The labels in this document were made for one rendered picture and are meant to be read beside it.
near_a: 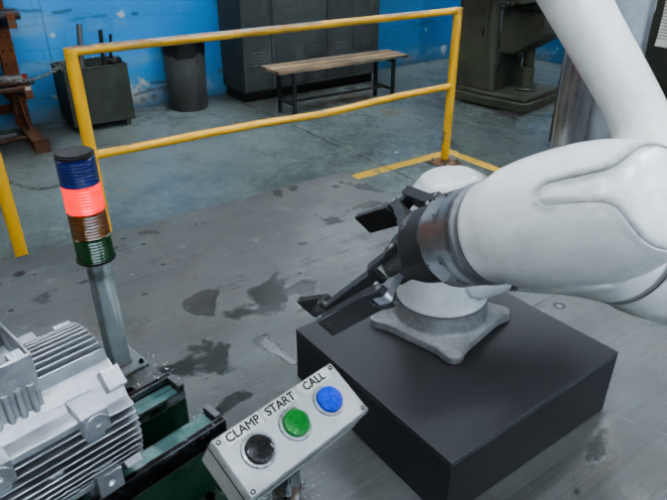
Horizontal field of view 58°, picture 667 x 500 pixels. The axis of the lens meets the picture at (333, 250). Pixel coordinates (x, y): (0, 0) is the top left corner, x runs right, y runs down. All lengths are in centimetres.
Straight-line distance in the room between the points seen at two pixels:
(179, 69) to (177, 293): 444
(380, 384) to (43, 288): 86
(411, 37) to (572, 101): 683
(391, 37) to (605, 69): 690
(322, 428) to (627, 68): 46
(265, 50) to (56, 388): 541
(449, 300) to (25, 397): 60
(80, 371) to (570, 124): 71
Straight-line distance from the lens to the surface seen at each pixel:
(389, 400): 92
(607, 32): 64
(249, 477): 63
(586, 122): 91
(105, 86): 543
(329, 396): 68
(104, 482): 77
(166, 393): 95
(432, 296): 97
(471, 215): 49
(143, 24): 598
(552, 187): 44
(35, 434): 72
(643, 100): 64
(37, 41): 576
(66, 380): 74
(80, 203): 103
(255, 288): 139
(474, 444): 87
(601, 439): 110
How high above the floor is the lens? 153
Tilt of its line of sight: 28 degrees down
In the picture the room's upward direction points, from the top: straight up
